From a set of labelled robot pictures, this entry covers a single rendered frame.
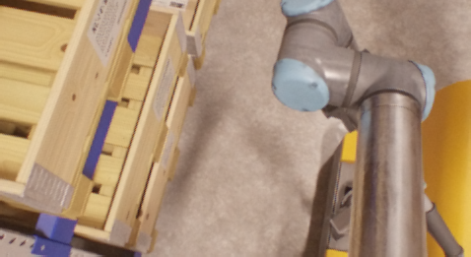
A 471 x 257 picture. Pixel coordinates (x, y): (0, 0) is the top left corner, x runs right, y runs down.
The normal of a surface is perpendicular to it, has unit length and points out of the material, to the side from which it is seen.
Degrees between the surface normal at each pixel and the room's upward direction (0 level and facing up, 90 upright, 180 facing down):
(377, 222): 38
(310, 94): 78
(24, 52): 0
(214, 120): 0
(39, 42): 0
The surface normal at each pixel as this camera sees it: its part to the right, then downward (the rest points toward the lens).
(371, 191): -0.57, -0.65
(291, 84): -0.33, 0.80
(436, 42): -0.01, -0.34
